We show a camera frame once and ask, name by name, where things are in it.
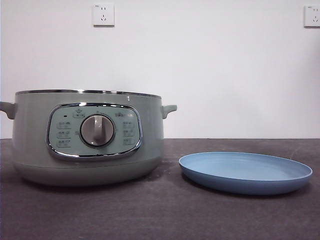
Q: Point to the white wall socket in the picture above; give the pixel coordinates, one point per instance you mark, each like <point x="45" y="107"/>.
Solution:
<point x="104" y="15"/>
<point x="313" y="16"/>

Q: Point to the blue round plate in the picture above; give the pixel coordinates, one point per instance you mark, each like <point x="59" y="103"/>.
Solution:
<point x="240" y="172"/>

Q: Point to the pale green electric steamer pot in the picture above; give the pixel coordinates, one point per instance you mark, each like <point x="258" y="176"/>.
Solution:
<point x="30" y="130"/>

